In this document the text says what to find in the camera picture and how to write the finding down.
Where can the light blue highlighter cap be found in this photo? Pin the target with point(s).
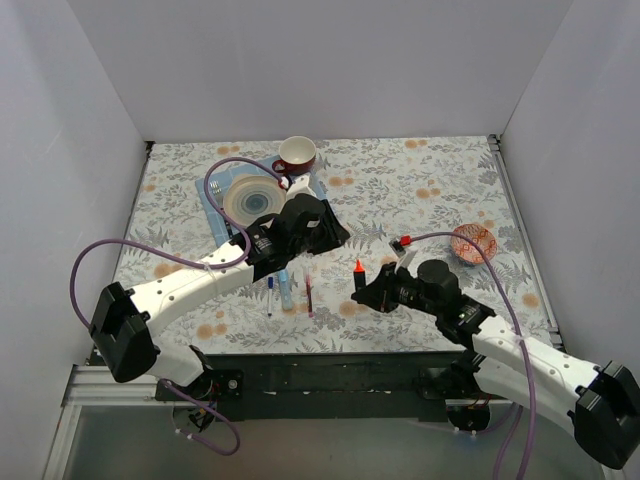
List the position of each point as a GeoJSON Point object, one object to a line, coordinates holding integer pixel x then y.
{"type": "Point", "coordinates": [284, 278]}

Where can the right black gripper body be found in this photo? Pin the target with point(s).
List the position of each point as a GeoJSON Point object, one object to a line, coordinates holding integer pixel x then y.
{"type": "Point", "coordinates": [382, 286]}

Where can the beige striped plate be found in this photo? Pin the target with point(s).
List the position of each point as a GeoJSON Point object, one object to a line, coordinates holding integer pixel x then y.
{"type": "Point", "coordinates": [250, 197]}

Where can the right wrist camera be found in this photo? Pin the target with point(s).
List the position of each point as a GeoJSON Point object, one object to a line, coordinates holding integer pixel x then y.
{"type": "Point", "coordinates": [402, 248]}

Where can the light blue highlighter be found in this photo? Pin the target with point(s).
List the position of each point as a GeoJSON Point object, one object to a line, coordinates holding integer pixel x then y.
{"type": "Point", "coordinates": [286, 299]}

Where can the red and white cup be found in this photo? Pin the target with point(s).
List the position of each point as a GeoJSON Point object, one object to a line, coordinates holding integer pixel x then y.
{"type": "Point", "coordinates": [296, 156]}

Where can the blue tiled placemat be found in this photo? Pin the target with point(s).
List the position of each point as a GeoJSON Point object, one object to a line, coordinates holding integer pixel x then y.
{"type": "Point", "coordinates": [224, 179]}

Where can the pink pen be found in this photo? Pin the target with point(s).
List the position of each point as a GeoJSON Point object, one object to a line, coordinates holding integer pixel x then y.
{"type": "Point", "coordinates": [309, 297]}

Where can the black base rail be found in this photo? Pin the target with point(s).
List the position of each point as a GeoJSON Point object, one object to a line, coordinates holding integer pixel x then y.
{"type": "Point", "coordinates": [425, 386]}

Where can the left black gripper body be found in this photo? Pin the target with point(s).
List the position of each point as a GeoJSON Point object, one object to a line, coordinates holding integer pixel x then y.
{"type": "Point", "coordinates": [326, 231]}

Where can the red patterned bowl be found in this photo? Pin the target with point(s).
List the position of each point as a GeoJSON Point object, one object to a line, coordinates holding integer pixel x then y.
{"type": "Point", "coordinates": [472, 243]}

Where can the black handled fork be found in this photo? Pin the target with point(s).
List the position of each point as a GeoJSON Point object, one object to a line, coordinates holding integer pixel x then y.
{"type": "Point", "coordinates": [219, 197]}

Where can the orange black highlighter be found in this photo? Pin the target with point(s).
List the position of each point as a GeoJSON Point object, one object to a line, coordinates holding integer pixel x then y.
{"type": "Point", "coordinates": [359, 275]}

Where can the thin blue pen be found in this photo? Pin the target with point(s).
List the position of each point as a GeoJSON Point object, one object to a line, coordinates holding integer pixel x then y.
{"type": "Point", "coordinates": [270, 301]}

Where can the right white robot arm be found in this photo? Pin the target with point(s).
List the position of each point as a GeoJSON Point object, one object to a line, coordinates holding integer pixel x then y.
{"type": "Point", "coordinates": [597, 405]}

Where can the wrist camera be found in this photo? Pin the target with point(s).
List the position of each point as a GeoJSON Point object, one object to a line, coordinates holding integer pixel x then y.
{"type": "Point", "coordinates": [402, 248]}
{"type": "Point", "coordinates": [296, 186]}

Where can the floral tablecloth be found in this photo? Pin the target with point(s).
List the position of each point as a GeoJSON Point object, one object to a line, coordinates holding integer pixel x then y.
{"type": "Point", "coordinates": [379, 189]}

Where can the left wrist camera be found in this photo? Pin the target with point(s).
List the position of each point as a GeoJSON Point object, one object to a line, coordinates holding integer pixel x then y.
{"type": "Point", "coordinates": [296, 186]}

